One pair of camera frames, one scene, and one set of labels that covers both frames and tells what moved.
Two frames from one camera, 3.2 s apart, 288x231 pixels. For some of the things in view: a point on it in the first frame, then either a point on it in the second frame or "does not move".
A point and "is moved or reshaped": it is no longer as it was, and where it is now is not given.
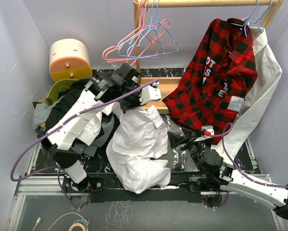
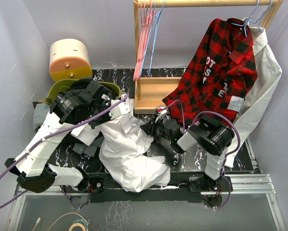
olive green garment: (59, 86) does not move
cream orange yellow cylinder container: (69, 59) does not move
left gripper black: (137, 104) → (106, 118)
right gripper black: (174, 140) → (147, 128)
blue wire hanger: (156, 41) → (155, 25)
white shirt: (133, 151) is moved or reshaped
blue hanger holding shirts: (244, 25) does not move
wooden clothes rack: (153, 90) does not move
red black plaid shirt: (220, 70) does not move
